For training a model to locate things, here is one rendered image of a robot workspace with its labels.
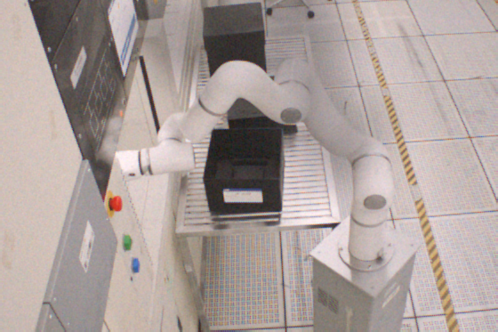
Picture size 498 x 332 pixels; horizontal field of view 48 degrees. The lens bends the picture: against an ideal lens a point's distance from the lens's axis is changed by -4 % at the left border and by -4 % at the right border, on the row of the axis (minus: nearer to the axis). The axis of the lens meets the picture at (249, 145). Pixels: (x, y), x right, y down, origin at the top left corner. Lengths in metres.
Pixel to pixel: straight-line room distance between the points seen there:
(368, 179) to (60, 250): 0.91
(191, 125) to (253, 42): 1.14
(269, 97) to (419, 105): 2.49
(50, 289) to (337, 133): 0.89
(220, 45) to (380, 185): 1.29
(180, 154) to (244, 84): 0.35
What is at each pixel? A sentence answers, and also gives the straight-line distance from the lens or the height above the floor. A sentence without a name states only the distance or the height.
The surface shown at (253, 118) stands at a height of 0.85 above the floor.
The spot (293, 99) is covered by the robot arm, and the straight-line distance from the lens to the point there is 1.45.
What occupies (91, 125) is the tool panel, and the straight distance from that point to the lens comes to 1.33.
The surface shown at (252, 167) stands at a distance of 2.31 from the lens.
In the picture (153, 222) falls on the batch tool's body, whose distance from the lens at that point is 2.04.
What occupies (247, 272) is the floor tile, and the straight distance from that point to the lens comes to 2.93.
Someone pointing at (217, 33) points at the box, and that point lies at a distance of 2.69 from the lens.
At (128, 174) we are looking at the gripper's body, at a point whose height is 1.20.
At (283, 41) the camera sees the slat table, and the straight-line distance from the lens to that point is 3.06.
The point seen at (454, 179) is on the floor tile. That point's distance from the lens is 3.41.
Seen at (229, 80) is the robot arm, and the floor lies 1.50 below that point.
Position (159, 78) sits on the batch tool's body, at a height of 1.23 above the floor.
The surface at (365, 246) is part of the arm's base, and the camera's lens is 1.93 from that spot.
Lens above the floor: 2.36
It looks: 41 degrees down
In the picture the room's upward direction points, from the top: 7 degrees counter-clockwise
